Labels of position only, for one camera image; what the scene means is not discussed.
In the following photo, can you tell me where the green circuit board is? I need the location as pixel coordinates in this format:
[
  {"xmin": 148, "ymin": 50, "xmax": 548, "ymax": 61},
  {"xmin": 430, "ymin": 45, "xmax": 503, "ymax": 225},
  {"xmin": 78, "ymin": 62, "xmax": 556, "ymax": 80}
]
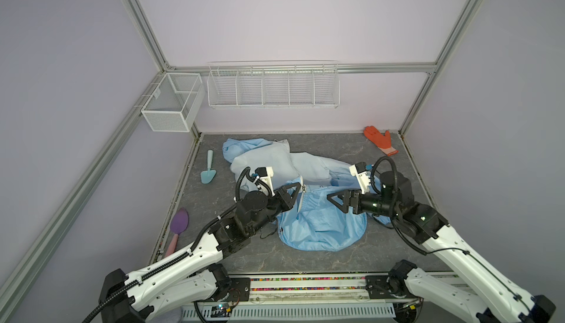
[{"xmin": 210, "ymin": 305, "xmax": 232, "ymax": 318}]

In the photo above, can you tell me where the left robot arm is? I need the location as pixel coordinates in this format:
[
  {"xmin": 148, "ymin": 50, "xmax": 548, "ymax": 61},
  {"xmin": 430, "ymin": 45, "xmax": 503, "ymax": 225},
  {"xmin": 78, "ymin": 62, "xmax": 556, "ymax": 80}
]
[{"xmin": 84, "ymin": 183, "xmax": 302, "ymax": 322}]

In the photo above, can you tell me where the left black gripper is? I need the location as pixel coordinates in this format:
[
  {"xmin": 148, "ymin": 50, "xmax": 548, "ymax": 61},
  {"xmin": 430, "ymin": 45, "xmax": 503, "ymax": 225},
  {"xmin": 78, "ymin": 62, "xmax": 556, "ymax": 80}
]
[{"xmin": 248, "ymin": 182, "xmax": 300, "ymax": 235}]

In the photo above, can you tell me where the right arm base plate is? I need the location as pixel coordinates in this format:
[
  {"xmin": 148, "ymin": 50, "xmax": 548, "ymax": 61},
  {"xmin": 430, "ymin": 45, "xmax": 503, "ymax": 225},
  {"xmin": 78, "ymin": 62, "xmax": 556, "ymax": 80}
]
[{"xmin": 365, "ymin": 275, "xmax": 418, "ymax": 299}]

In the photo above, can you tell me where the orange red glove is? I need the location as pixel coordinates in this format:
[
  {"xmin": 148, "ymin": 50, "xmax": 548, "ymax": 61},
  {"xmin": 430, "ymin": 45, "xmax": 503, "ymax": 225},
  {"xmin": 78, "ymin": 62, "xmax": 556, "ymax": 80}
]
[{"xmin": 363, "ymin": 126, "xmax": 398, "ymax": 157}]

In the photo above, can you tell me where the purple pink brush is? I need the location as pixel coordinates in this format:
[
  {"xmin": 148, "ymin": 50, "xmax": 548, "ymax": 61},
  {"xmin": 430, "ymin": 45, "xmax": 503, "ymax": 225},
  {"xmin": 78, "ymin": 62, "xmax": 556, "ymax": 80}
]
[{"xmin": 164, "ymin": 208, "xmax": 189, "ymax": 258}]

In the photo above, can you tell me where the light blue jacket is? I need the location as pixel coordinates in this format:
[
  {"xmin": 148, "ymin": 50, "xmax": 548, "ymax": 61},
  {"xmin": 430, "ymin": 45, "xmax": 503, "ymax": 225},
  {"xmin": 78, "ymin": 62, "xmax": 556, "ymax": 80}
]
[{"xmin": 222, "ymin": 138, "xmax": 368, "ymax": 252}]

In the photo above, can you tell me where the white mesh box basket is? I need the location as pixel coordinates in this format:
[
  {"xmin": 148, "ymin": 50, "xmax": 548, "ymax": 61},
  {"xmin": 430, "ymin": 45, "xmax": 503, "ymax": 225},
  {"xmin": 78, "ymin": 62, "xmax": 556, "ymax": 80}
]
[{"xmin": 141, "ymin": 73, "xmax": 205, "ymax": 132}]

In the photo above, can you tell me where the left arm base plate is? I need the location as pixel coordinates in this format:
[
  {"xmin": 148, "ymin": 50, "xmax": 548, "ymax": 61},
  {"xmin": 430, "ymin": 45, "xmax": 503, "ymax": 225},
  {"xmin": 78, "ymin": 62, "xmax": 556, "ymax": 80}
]
[{"xmin": 206, "ymin": 277, "xmax": 251, "ymax": 302}]

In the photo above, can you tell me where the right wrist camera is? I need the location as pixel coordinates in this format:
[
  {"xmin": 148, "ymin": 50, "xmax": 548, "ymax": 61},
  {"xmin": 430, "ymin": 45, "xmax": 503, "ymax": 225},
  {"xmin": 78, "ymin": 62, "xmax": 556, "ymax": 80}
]
[{"xmin": 349, "ymin": 162, "xmax": 372, "ymax": 194}]

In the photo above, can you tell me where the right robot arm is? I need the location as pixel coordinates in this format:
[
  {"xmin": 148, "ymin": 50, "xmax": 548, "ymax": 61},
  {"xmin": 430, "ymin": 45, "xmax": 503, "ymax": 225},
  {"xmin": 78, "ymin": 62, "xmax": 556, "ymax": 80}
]
[{"xmin": 327, "ymin": 171, "xmax": 556, "ymax": 322}]

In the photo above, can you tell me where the white wire shelf basket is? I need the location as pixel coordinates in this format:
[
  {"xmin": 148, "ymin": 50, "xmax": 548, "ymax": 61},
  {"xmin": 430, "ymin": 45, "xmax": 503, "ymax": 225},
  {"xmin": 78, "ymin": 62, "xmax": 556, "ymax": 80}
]
[{"xmin": 207, "ymin": 61, "xmax": 341, "ymax": 109}]

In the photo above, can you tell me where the white slotted vent strip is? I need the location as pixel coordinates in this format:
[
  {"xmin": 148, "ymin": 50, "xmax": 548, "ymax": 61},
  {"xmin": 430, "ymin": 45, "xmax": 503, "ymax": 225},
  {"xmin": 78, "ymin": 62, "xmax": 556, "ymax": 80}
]
[{"xmin": 199, "ymin": 302, "xmax": 397, "ymax": 322}]

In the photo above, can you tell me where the mint green trowel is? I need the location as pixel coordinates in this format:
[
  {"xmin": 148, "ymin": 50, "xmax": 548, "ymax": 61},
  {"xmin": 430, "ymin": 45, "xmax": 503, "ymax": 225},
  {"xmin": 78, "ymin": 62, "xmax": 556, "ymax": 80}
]
[{"xmin": 200, "ymin": 149, "xmax": 216, "ymax": 185}]

